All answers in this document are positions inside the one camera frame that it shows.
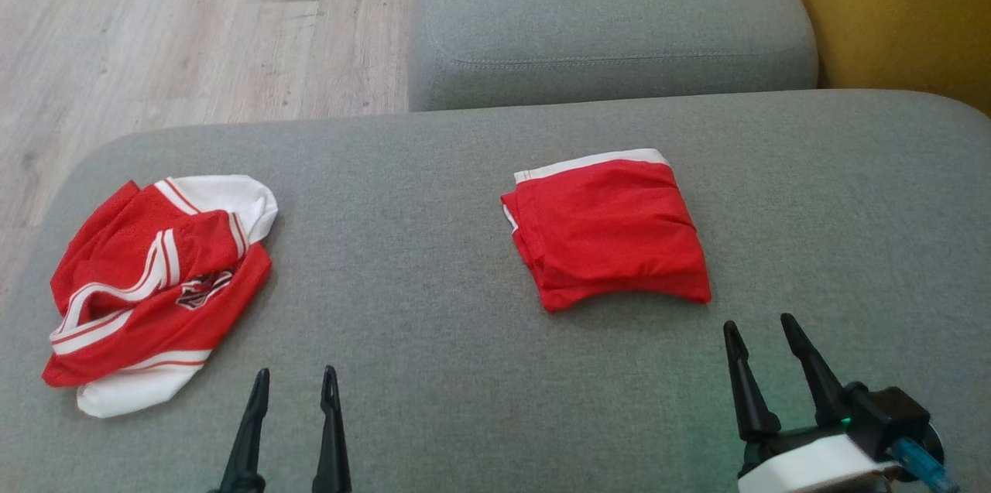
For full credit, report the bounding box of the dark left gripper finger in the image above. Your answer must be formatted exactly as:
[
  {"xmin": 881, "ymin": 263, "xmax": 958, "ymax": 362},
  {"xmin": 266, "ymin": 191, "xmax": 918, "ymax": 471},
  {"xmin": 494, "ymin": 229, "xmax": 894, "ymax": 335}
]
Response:
[
  {"xmin": 312, "ymin": 365, "xmax": 353, "ymax": 493},
  {"xmin": 219, "ymin": 368, "xmax": 270, "ymax": 493}
]

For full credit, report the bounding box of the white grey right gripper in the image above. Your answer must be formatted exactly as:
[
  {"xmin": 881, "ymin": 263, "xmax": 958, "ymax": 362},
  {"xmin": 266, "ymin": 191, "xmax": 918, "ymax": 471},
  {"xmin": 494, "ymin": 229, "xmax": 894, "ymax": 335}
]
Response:
[{"xmin": 723, "ymin": 313, "xmax": 903, "ymax": 493}]

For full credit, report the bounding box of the red white sports jersey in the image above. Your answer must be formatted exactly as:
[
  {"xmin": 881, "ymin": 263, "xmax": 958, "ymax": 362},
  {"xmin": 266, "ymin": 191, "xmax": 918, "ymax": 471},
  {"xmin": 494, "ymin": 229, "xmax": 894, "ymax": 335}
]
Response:
[{"xmin": 43, "ymin": 174, "xmax": 279, "ymax": 419}]

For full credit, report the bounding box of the red shorts white waistband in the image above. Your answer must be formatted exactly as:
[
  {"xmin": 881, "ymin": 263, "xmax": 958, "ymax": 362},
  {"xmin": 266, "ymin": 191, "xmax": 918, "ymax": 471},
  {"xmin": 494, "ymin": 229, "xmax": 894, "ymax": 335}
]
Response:
[{"xmin": 501, "ymin": 149, "xmax": 712, "ymax": 313}]

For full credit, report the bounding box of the large grey sofa seat cushion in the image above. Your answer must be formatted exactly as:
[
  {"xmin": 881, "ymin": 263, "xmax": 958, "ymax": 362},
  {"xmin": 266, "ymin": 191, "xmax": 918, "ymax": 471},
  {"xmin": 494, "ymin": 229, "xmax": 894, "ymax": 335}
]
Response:
[{"xmin": 0, "ymin": 89, "xmax": 991, "ymax": 493}]

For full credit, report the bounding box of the yellow upholstered backrest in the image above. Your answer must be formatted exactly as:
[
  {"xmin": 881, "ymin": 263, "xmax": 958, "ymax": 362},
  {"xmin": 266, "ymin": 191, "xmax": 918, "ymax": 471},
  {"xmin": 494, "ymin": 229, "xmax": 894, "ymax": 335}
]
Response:
[{"xmin": 773, "ymin": 0, "xmax": 991, "ymax": 116}]

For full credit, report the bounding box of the grey stitched-seam sofa cushion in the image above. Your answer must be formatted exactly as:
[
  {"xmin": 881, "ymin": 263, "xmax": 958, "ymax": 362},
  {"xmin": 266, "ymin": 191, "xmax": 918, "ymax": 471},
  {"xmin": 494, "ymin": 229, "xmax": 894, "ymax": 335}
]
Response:
[{"xmin": 408, "ymin": 0, "xmax": 820, "ymax": 112}]

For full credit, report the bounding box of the blue cable plug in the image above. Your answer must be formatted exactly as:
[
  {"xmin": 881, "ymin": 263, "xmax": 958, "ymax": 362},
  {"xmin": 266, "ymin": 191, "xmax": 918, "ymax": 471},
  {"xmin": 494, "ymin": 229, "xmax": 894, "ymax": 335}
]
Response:
[{"xmin": 890, "ymin": 437, "xmax": 959, "ymax": 492}]

